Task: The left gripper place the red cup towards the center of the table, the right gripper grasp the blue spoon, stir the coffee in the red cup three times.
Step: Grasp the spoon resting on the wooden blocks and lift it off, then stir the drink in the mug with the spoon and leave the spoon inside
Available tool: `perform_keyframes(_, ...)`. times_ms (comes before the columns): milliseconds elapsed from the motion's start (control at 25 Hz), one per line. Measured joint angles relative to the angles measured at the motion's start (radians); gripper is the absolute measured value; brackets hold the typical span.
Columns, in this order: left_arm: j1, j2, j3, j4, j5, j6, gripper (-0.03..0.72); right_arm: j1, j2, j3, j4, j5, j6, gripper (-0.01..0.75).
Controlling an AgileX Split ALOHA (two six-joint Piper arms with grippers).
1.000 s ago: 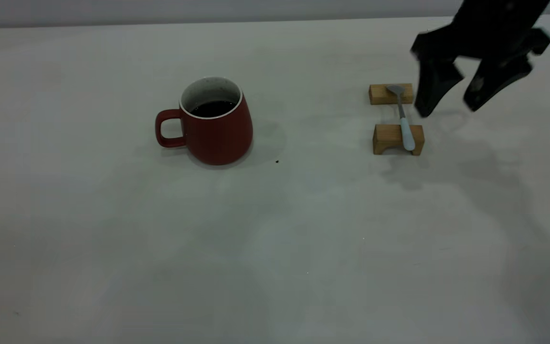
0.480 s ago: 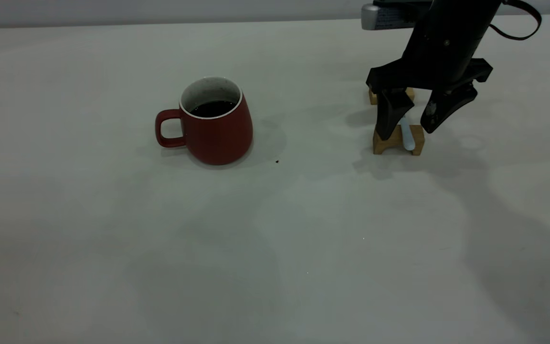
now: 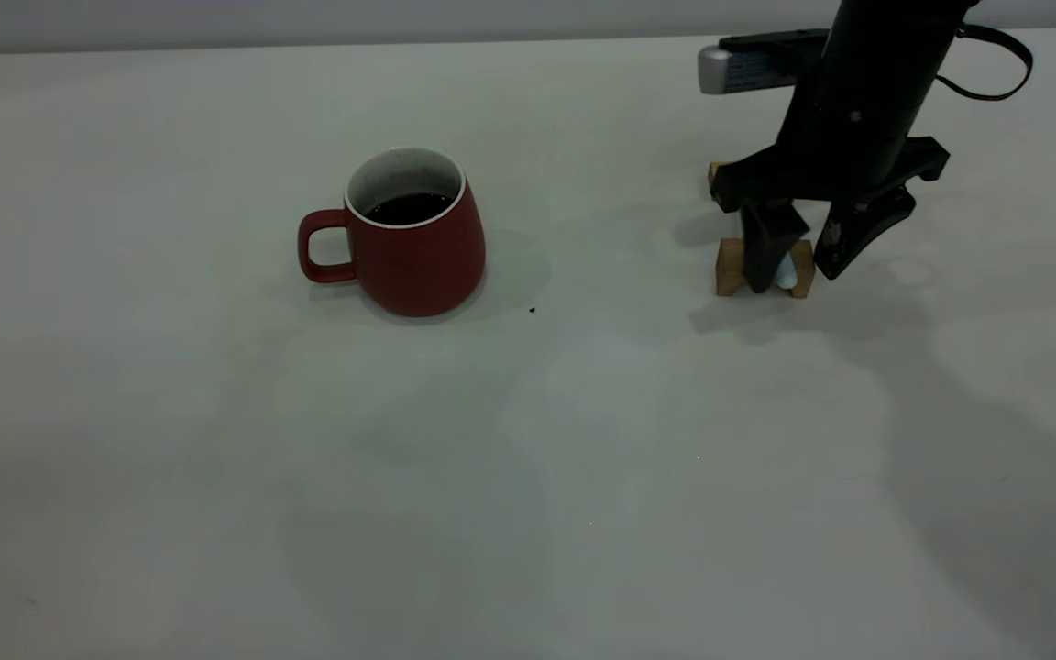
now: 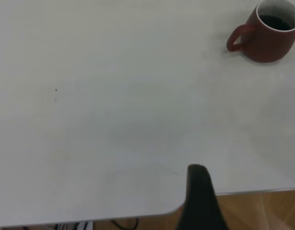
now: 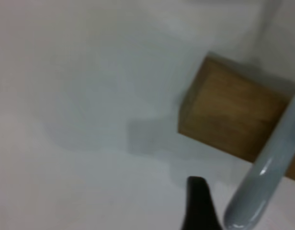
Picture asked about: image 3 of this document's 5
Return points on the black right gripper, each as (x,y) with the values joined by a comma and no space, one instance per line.
(844,151)

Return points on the red ceramic mug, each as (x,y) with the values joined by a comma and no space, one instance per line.
(418,268)

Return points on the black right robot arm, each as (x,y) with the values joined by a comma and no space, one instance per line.
(895,46)

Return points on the arched wooden block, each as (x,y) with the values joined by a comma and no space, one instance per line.
(728,268)

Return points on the rectangular wooden block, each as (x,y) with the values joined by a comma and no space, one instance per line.
(714,174)

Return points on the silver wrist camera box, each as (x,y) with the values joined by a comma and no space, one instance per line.
(731,71)

